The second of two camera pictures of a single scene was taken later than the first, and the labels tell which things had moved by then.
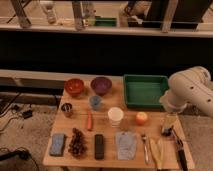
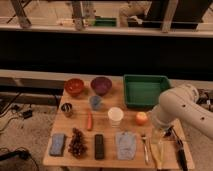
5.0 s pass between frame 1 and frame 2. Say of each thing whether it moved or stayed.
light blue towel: stayed
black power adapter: stayed
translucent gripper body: moved
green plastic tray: stayed
